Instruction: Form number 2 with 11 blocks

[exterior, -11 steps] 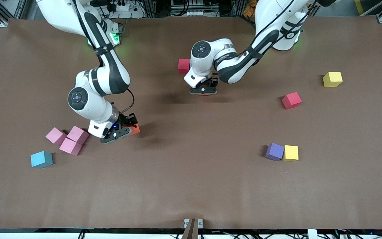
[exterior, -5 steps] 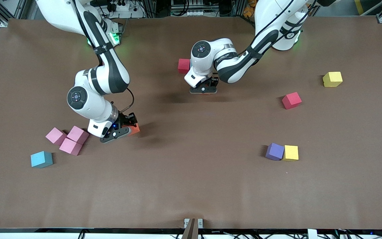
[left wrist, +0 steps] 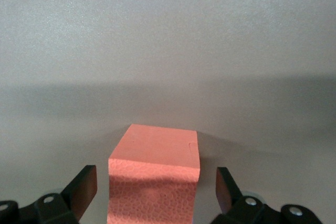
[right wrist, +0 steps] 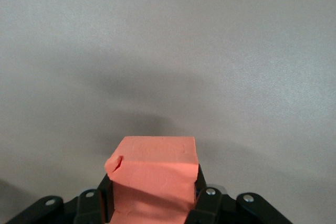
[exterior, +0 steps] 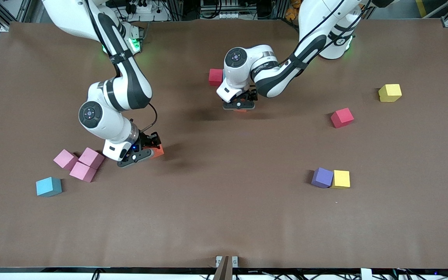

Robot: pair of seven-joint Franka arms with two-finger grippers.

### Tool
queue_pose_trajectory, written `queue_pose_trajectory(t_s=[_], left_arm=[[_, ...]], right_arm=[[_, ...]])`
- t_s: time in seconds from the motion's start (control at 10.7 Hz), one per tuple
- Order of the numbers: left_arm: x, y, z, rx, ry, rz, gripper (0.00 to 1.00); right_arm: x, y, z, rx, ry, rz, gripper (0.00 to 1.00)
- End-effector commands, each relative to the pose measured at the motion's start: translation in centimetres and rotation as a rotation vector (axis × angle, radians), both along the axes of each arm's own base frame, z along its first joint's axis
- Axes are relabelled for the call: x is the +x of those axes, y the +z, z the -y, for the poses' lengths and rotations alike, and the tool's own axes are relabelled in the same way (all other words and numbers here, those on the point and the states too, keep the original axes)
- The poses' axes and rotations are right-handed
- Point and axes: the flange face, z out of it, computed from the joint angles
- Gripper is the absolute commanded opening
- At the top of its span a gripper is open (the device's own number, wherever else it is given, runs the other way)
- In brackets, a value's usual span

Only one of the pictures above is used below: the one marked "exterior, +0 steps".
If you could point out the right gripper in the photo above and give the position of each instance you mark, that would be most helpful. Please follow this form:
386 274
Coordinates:
146 140

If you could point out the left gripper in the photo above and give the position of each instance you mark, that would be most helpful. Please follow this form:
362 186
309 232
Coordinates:
252 94

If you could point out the orange foam cube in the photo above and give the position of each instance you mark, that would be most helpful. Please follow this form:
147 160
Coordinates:
240 111
158 151

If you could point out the red foam cube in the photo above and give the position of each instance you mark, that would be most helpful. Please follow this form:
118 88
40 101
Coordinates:
214 77
342 117

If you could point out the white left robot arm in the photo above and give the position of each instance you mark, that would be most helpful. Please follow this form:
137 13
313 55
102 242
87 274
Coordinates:
317 15

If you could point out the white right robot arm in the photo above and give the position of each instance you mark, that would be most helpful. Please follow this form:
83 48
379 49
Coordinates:
107 124

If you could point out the pink foam cube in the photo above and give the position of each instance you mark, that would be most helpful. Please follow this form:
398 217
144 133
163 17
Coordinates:
83 172
65 159
90 157

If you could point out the white power strip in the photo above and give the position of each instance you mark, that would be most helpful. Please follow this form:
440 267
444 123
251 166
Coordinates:
144 7
230 15

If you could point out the bag of oranges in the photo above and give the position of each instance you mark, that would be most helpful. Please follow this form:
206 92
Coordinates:
292 11

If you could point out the brown table cover sheet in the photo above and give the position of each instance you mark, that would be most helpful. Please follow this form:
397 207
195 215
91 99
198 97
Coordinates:
224 214

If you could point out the light blue foam cube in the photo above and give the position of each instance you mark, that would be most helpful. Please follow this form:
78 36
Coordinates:
48 186

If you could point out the purple foam cube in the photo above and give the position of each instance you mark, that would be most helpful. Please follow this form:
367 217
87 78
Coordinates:
322 177

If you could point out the yellow foam cube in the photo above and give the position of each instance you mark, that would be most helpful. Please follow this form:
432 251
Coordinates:
340 179
390 92

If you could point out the white label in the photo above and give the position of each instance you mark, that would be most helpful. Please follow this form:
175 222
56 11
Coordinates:
366 274

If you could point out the grey metal bracket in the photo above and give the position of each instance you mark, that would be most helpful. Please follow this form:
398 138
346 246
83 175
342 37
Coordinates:
226 268

